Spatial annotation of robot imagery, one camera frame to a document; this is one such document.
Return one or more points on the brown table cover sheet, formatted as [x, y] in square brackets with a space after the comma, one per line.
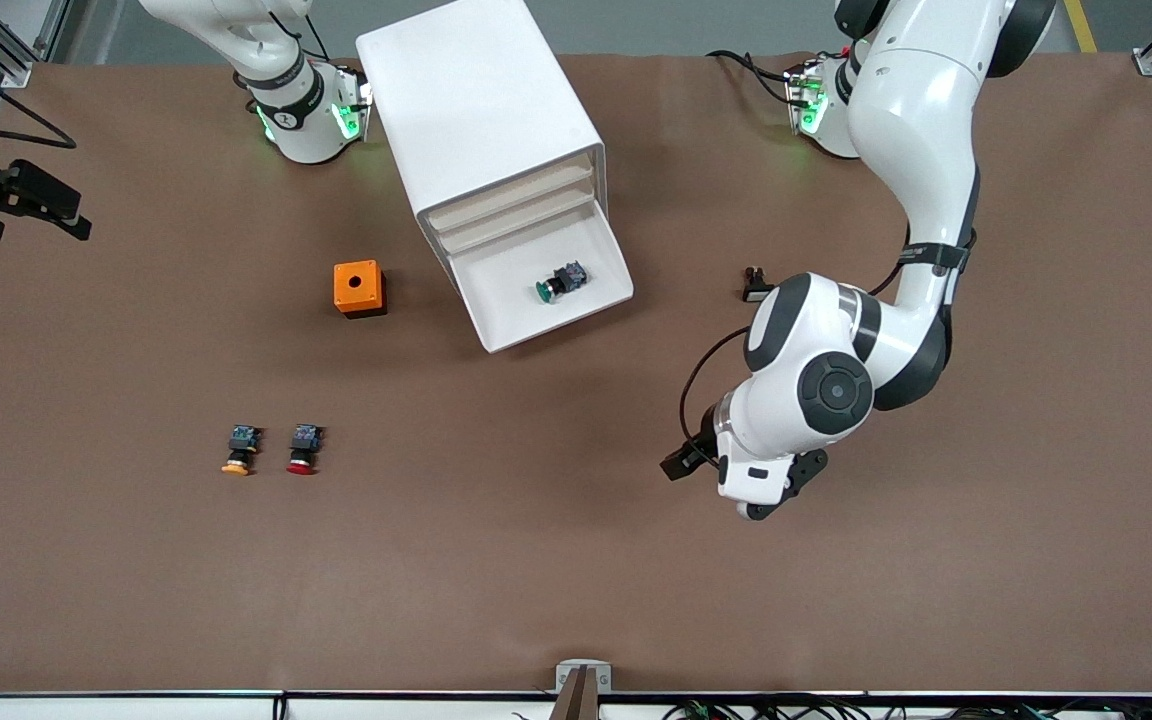
[576, 550]

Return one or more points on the white lowest cabinet drawer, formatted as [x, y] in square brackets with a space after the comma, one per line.
[516, 305]

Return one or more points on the white table edge rail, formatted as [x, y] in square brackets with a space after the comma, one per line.
[136, 708]

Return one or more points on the small black connector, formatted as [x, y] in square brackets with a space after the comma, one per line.
[758, 292]

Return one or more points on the orange button enclosure box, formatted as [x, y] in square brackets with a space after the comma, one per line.
[343, 296]

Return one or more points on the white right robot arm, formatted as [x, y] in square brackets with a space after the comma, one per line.
[286, 120]

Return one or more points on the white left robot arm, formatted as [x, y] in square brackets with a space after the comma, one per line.
[926, 150]

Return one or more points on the red mushroom push button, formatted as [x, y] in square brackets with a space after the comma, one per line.
[304, 445]

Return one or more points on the green mushroom push button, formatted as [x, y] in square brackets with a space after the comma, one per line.
[564, 280]

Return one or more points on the yellow mushroom push button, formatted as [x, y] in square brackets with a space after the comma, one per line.
[239, 445]

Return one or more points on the grey aluminium edge bracket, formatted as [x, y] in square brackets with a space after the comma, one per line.
[566, 678]

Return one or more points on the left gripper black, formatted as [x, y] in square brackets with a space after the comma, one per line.
[700, 447]

